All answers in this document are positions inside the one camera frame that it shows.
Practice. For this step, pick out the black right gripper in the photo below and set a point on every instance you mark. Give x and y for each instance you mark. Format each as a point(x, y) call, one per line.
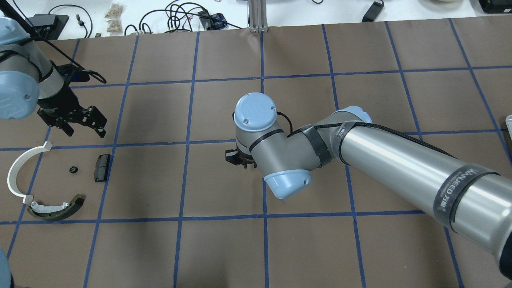
point(239, 158)

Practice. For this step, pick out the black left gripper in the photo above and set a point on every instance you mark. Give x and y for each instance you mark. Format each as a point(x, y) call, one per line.
point(60, 103)

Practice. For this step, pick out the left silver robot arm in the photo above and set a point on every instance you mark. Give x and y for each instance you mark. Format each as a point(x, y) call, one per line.
point(30, 82)

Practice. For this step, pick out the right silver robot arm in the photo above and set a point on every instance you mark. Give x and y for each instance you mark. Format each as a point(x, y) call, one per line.
point(471, 200)

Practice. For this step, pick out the dark grey brake pad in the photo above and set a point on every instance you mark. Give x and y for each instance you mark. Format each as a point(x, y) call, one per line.
point(102, 168)

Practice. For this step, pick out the olive brake shoe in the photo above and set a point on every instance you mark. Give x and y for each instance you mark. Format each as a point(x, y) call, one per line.
point(56, 213)

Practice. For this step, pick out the black power adapter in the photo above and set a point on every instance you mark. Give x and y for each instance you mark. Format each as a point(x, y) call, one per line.
point(373, 11)

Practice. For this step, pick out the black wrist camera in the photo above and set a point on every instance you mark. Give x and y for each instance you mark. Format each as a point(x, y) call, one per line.
point(73, 73)

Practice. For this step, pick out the aluminium frame post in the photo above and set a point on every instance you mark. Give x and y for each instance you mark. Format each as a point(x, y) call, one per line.
point(257, 16)

